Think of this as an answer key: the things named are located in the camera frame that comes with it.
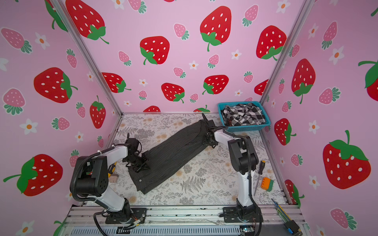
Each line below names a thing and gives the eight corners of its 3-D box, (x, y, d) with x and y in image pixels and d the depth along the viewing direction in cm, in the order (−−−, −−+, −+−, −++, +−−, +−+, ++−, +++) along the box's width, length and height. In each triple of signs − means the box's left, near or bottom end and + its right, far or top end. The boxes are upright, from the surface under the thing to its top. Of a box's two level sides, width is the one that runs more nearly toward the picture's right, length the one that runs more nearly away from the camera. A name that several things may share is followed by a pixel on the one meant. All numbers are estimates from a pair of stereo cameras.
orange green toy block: (259, 187, 85) (261, 185, 83) (262, 178, 89) (264, 176, 86) (269, 192, 84) (272, 190, 81) (271, 182, 87) (274, 181, 85)
